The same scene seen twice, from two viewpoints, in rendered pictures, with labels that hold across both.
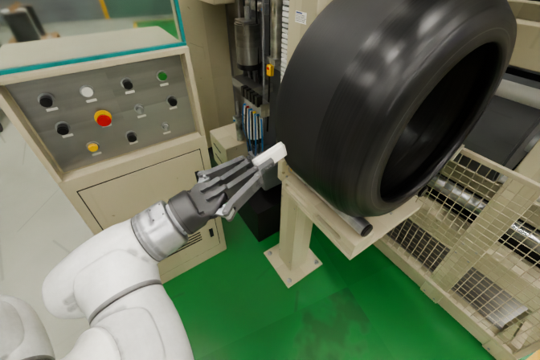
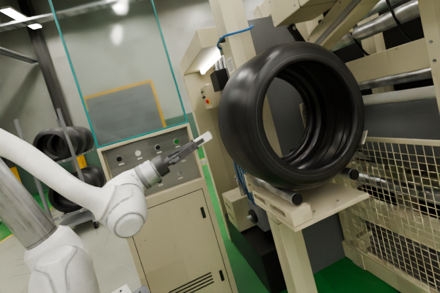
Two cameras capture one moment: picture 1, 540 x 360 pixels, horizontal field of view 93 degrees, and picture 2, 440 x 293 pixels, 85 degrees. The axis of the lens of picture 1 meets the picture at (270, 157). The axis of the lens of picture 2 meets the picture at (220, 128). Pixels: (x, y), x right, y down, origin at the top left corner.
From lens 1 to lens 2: 0.61 m
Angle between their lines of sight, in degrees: 37
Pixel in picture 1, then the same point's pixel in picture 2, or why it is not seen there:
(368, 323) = not seen: outside the picture
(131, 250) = (131, 174)
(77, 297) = not seen: hidden behind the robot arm
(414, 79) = (253, 82)
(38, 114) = (114, 167)
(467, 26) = (274, 57)
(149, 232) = (140, 167)
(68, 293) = not seen: hidden behind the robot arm
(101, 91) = (145, 152)
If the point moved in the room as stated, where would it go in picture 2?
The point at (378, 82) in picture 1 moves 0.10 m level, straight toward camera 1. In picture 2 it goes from (239, 88) to (222, 91)
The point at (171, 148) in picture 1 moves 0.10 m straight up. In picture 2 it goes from (183, 187) to (178, 172)
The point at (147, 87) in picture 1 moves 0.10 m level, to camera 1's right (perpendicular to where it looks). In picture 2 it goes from (168, 148) to (182, 145)
